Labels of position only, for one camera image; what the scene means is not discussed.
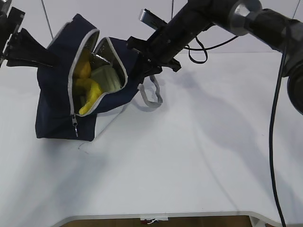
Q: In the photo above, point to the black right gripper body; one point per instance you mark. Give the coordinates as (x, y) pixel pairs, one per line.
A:
(169, 39)

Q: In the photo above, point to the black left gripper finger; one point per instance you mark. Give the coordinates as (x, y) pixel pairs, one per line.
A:
(24, 50)

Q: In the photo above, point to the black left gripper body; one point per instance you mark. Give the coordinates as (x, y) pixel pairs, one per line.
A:
(11, 19)

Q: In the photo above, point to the green lid glass container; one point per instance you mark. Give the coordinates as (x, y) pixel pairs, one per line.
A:
(108, 79)

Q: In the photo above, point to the yellow pear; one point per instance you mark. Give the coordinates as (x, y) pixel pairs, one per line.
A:
(83, 67)

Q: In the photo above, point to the yellow banana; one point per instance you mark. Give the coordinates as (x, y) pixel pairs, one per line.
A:
(92, 91)

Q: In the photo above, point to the navy blue lunch bag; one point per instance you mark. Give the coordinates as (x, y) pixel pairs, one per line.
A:
(57, 115)

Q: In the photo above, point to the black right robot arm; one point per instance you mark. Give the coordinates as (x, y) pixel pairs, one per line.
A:
(239, 17)

